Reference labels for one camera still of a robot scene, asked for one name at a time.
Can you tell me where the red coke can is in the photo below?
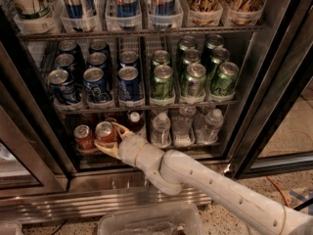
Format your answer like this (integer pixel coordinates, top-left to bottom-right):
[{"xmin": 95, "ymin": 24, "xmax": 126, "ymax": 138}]
[
  {"xmin": 73, "ymin": 124, "xmax": 96, "ymax": 153},
  {"xmin": 95, "ymin": 121, "xmax": 117, "ymax": 143}
]

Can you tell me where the stainless steel display fridge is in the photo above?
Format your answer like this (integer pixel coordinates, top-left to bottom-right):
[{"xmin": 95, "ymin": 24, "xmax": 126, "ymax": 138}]
[{"xmin": 0, "ymin": 0, "xmax": 313, "ymax": 223}]

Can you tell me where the clear water bottle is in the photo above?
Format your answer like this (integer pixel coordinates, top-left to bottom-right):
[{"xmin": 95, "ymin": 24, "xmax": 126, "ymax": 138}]
[
  {"xmin": 151, "ymin": 113, "xmax": 170, "ymax": 148},
  {"xmin": 197, "ymin": 109, "xmax": 224, "ymax": 144}
]

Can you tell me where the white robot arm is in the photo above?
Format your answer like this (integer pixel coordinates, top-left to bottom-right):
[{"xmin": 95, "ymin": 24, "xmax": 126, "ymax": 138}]
[{"xmin": 95, "ymin": 123, "xmax": 313, "ymax": 235}]

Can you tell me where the green can front right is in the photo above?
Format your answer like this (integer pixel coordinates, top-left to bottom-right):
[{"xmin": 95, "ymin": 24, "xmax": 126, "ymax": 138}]
[{"xmin": 210, "ymin": 62, "xmax": 239, "ymax": 96}]

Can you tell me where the red bull can middle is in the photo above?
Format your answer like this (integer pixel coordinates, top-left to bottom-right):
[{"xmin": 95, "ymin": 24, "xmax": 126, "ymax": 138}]
[{"xmin": 112, "ymin": 0, "xmax": 140, "ymax": 19}]

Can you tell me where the green can front left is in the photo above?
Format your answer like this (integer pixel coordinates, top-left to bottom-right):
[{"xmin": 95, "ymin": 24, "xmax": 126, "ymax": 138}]
[{"xmin": 152, "ymin": 65, "xmax": 174, "ymax": 100}]

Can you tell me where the green can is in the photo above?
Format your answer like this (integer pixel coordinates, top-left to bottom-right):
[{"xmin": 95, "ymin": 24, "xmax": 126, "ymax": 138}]
[
  {"xmin": 181, "ymin": 63, "xmax": 206, "ymax": 97},
  {"xmin": 206, "ymin": 47, "xmax": 230, "ymax": 80},
  {"xmin": 210, "ymin": 62, "xmax": 239, "ymax": 96},
  {"xmin": 152, "ymin": 65, "xmax": 174, "ymax": 100},
  {"xmin": 182, "ymin": 49, "xmax": 201, "ymax": 68},
  {"xmin": 152, "ymin": 50, "xmax": 171, "ymax": 68}
]

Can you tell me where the clear plastic bin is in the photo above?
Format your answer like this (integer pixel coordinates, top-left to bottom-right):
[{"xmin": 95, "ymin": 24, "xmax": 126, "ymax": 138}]
[{"xmin": 97, "ymin": 203, "xmax": 204, "ymax": 235}]

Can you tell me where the clear water bottle right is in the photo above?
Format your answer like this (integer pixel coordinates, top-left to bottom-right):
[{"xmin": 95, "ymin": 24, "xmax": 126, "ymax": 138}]
[{"xmin": 197, "ymin": 109, "xmax": 224, "ymax": 144}]

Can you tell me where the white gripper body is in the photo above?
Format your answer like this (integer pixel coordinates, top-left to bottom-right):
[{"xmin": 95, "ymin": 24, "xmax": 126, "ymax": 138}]
[{"xmin": 118, "ymin": 134, "xmax": 164, "ymax": 174}]

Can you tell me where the clear water bottle left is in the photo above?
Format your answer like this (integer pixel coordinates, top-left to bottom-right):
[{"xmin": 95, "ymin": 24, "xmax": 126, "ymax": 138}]
[{"xmin": 151, "ymin": 113, "xmax": 170, "ymax": 148}]

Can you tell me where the green can front middle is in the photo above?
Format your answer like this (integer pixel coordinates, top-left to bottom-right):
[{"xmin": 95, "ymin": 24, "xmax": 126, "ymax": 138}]
[{"xmin": 181, "ymin": 63, "xmax": 206, "ymax": 97}]

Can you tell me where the black tripod leg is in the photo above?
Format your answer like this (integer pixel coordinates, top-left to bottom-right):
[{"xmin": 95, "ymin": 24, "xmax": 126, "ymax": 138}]
[{"xmin": 293, "ymin": 198, "xmax": 313, "ymax": 211}]

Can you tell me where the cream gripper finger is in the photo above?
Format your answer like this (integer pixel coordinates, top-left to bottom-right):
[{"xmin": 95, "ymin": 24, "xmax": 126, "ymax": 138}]
[
  {"xmin": 112, "ymin": 122, "xmax": 133, "ymax": 140},
  {"xmin": 95, "ymin": 141, "xmax": 120, "ymax": 160}
]

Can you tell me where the blue pepsi can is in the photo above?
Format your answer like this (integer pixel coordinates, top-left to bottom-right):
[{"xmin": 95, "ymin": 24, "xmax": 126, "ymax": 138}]
[
  {"xmin": 55, "ymin": 53, "xmax": 82, "ymax": 84},
  {"xmin": 83, "ymin": 68, "xmax": 112, "ymax": 103},
  {"xmin": 48, "ymin": 70, "xmax": 80, "ymax": 105},
  {"xmin": 118, "ymin": 51, "xmax": 140, "ymax": 69},
  {"xmin": 117, "ymin": 67, "xmax": 142, "ymax": 102},
  {"xmin": 86, "ymin": 52, "xmax": 110, "ymax": 72}
]

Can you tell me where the blue pepsi can front right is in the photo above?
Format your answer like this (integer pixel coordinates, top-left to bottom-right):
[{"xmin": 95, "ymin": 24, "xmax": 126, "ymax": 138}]
[{"xmin": 117, "ymin": 67, "xmax": 142, "ymax": 102}]

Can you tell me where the orange cable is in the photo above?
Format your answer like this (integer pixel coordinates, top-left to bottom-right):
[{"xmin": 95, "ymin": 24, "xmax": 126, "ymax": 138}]
[{"xmin": 265, "ymin": 175, "xmax": 291, "ymax": 208}]

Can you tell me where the blue pepsi can front left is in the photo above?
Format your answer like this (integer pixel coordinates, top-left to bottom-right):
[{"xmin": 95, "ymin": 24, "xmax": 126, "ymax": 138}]
[{"xmin": 48, "ymin": 70, "xmax": 80, "ymax": 105}]

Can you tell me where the brown drink bottle white cap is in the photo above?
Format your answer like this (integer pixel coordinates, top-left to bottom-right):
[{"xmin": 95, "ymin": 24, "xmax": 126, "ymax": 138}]
[{"xmin": 128, "ymin": 112, "xmax": 146, "ymax": 137}]

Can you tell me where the blue pepsi can front middle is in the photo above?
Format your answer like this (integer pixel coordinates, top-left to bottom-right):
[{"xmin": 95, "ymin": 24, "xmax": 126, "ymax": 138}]
[{"xmin": 83, "ymin": 68, "xmax": 112, "ymax": 103}]

